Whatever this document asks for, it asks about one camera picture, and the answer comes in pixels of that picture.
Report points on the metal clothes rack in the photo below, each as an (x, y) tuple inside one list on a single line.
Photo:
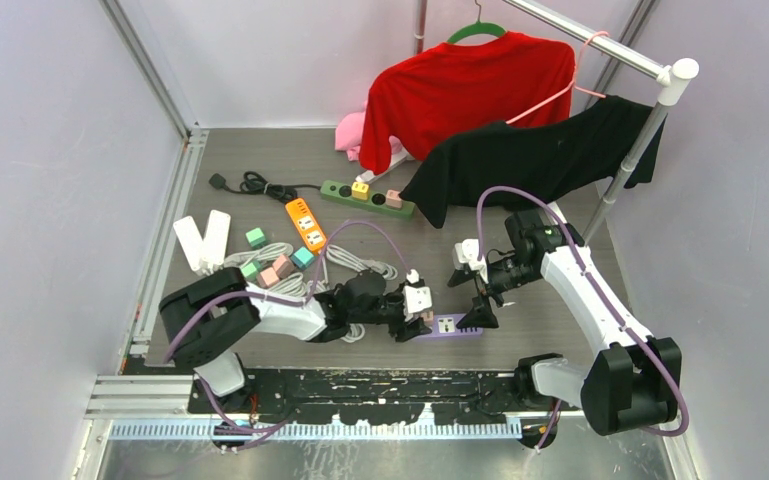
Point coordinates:
[(638, 166)]

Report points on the green power strip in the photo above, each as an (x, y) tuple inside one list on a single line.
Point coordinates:
[(339, 193)]

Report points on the purple power strip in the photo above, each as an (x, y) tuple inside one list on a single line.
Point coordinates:
[(444, 327)]

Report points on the pink cloth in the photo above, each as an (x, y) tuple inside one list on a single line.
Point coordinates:
[(348, 134)]

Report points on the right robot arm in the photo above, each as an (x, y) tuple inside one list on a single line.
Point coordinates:
[(634, 378)]

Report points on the green hanger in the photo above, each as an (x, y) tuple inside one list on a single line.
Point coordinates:
[(478, 27)]

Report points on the red t-shirt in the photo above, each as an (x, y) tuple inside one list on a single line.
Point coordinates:
[(450, 89)]

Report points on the pink hanger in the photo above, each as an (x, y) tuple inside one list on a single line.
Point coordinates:
[(576, 79)]

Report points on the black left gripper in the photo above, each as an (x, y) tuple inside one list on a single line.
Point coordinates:
[(403, 330)]

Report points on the yellow plug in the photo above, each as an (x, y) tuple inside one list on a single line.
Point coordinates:
[(360, 191)]

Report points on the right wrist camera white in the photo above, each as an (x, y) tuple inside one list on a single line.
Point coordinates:
[(468, 258)]

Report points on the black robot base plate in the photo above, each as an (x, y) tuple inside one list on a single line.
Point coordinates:
[(376, 396)]

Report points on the orange power strip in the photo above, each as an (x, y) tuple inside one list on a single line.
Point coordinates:
[(306, 225)]

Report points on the large white power strip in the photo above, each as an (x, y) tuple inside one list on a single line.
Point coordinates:
[(214, 243)]

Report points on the black t-shirt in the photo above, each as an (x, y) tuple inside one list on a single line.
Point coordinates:
[(547, 162)]

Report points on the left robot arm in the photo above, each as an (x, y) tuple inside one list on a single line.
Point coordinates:
[(205, 319)]

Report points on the small white power strip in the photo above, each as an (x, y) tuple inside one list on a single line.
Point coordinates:
[(191, 242)]

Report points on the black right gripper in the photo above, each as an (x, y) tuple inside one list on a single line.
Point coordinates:
[(480, 315)]

